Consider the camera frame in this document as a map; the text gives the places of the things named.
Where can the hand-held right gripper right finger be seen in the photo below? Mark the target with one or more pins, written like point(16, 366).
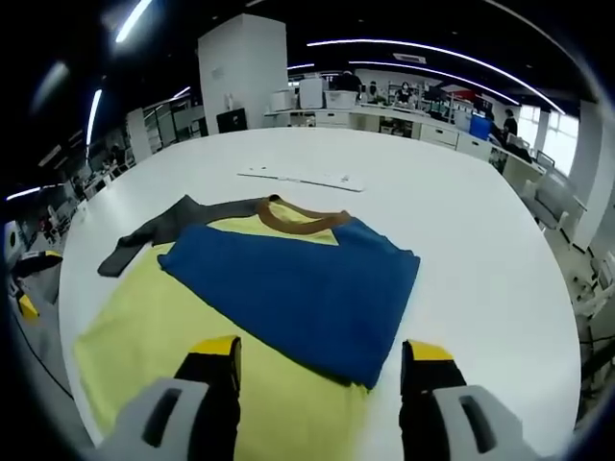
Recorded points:
point(427, 398)

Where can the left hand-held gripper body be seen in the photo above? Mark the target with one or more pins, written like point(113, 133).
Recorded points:
point(13, 242)

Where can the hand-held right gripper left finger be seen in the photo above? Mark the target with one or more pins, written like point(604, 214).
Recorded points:
point(211, 394)

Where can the yellow garment with coloured sleeves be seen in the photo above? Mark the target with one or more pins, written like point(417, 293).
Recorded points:
point(288, 288)

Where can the short ceiling light strip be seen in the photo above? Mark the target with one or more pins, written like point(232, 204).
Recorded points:
point(94, 115)
point(134, 20)

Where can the small black cabinet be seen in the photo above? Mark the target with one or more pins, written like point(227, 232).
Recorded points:
point(232, 121)

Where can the white table cover strip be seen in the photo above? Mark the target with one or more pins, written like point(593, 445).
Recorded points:
point(302, 178)

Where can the grey office chair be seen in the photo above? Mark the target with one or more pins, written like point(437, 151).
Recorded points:
point(550, 197)

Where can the white counter row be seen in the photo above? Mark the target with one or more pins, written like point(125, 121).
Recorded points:
point(432, 132)

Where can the white square pillar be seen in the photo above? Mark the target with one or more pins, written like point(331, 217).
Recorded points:
point(593, 168)
point(242, 72)

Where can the blue storage bin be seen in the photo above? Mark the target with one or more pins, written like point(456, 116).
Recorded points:
point(480, 127)

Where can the bright window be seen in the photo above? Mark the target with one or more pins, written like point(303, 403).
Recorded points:
point(552, 132)

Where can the white boxy appliance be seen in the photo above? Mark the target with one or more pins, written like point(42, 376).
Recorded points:
point(311, 93)

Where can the ceiling air vent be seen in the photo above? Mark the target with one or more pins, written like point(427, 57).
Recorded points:
point(410, 57)

